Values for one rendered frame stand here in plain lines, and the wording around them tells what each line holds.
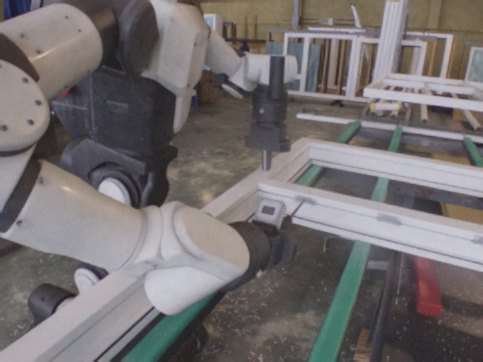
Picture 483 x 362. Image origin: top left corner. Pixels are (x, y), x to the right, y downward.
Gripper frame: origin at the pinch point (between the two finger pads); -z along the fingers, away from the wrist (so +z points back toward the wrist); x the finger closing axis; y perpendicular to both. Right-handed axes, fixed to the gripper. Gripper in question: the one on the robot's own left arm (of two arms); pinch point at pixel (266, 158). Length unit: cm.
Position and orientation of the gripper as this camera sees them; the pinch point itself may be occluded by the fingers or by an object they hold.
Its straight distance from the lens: 88.5
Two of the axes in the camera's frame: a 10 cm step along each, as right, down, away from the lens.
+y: 4.7, -3.4, 8.2
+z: 0.2, -9.2, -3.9
